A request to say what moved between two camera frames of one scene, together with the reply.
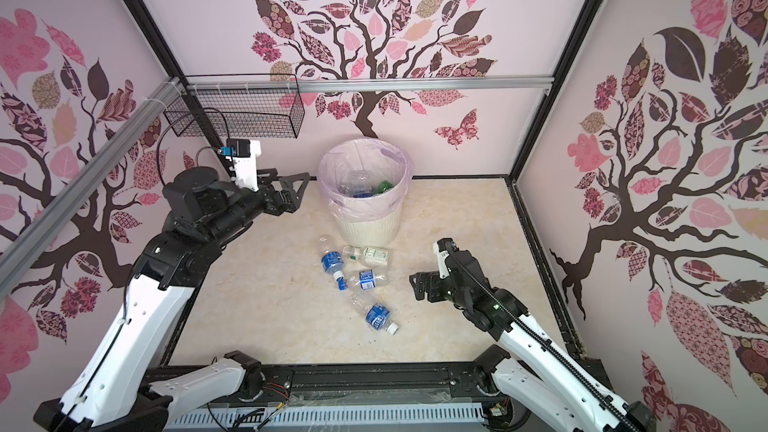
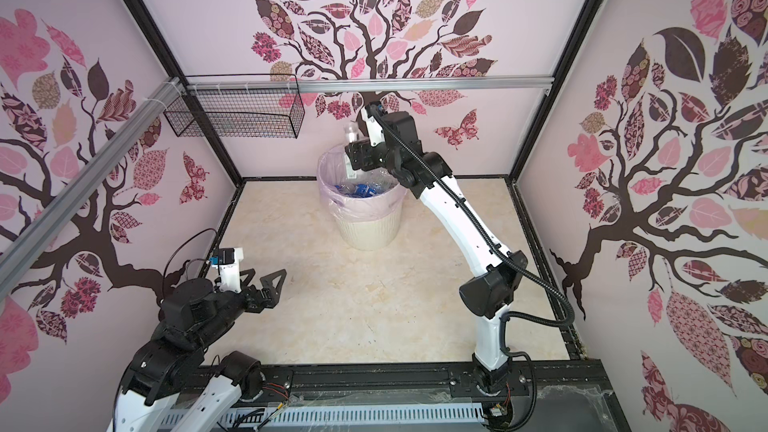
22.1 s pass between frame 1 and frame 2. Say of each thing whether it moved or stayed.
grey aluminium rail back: stayed
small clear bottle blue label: moved
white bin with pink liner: stayed
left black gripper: moved
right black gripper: moved
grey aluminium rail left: stayed
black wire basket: stayed
